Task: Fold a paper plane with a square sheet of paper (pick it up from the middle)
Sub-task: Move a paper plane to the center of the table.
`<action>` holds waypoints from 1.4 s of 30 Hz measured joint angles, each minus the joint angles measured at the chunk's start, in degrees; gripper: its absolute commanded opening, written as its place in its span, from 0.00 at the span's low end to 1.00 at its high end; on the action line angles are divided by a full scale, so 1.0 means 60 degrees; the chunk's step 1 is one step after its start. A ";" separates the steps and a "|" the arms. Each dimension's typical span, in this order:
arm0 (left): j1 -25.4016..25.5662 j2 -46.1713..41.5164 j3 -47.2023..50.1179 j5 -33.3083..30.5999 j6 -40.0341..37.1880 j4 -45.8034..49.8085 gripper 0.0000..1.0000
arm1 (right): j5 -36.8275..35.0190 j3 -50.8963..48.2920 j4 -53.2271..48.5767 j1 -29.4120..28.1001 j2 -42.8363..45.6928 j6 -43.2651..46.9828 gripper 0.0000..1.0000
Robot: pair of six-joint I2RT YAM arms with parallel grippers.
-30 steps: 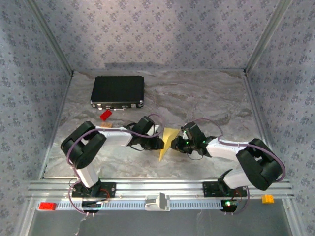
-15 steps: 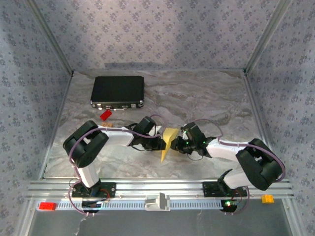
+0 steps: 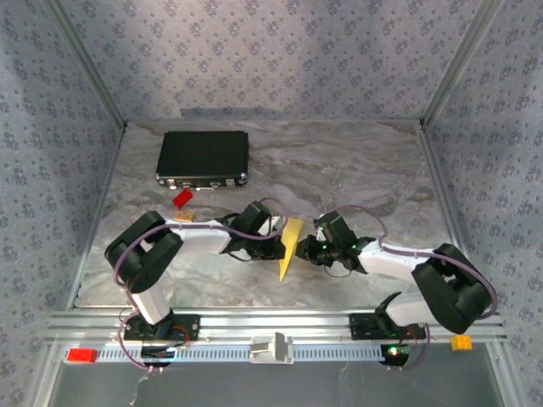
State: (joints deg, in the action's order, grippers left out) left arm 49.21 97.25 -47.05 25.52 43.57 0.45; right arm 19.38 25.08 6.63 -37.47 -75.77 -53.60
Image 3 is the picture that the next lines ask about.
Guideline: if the yellow square paper sheet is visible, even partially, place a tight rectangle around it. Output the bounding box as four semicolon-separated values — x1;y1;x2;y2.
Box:
277;216;307;283

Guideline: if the small red toy brick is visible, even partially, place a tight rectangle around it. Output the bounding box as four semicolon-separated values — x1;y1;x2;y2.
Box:
171;189;195;209

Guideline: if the black hard case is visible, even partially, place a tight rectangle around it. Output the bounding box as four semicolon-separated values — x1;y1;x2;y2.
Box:
154;130;250;191

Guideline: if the black controller board with LED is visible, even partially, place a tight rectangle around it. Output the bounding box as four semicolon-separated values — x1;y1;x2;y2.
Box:
139;345;177;368
379;343;412;368

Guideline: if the large red toy brick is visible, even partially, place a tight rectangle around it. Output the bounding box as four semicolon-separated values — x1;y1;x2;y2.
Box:
66;348;98;365

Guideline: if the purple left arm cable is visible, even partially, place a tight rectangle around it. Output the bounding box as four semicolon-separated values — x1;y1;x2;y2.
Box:
113;197;292;374

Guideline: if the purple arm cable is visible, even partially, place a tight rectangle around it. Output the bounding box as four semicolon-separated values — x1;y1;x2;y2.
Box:
324;205;498;373
113;197;292;374

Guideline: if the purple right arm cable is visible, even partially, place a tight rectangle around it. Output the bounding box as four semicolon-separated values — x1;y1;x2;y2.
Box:
324;205;498;373

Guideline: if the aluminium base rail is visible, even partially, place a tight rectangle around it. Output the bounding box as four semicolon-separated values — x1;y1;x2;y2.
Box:
46;308;508;345

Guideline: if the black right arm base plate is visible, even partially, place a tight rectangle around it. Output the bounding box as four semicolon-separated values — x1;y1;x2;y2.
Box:
348;312;428;341

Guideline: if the white slotted cable duct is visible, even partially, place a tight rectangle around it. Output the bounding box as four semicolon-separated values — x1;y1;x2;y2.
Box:
63;343;411;365

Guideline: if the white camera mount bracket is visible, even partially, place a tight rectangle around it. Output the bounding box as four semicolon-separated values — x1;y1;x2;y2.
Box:
248;332;294;365

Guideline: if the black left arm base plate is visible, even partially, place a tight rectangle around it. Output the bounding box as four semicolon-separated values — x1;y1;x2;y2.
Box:
123;314;201;342

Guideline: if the aluminium table side rail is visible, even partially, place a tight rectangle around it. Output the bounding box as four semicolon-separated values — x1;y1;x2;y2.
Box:
417;122;485;309
65;122;131;310

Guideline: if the aluminium frame post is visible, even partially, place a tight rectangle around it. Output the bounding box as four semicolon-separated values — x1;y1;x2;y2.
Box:
44;0;129;129

